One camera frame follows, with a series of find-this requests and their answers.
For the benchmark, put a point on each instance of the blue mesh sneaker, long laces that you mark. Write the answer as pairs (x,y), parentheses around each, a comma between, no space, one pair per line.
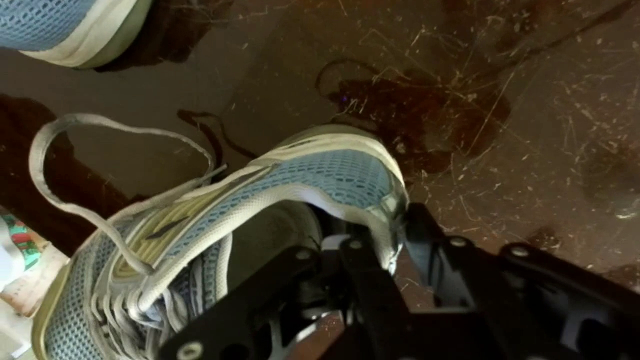
(52,27)

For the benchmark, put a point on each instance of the blue mesh sneaker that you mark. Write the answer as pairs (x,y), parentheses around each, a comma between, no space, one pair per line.
(52,27)
(332,173)

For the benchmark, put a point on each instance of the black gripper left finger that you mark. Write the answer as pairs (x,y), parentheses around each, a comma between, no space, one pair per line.
(300,301)

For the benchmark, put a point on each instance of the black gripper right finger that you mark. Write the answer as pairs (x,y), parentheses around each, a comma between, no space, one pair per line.
(520,301)

